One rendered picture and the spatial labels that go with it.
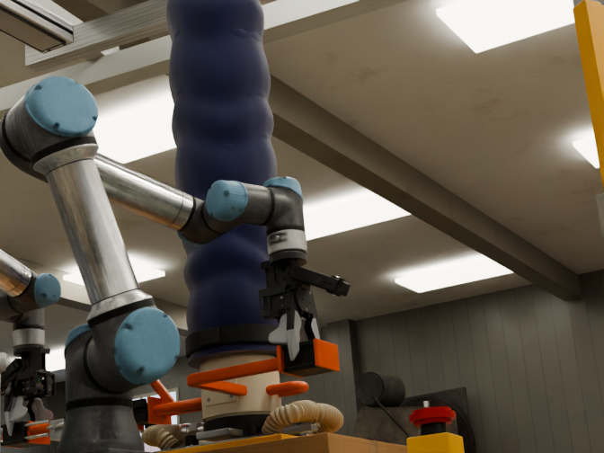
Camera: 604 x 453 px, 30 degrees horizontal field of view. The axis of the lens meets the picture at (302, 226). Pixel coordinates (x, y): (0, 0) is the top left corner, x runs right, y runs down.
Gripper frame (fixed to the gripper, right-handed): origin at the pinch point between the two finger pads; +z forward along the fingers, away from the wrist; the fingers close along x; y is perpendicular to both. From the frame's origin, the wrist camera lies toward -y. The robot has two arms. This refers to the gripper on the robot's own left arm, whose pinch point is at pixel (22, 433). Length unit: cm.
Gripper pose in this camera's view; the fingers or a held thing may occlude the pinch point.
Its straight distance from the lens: 279.9
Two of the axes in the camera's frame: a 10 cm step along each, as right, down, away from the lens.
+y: 8.8, -2.0, -4.2
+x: 4.6, 2.3, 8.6
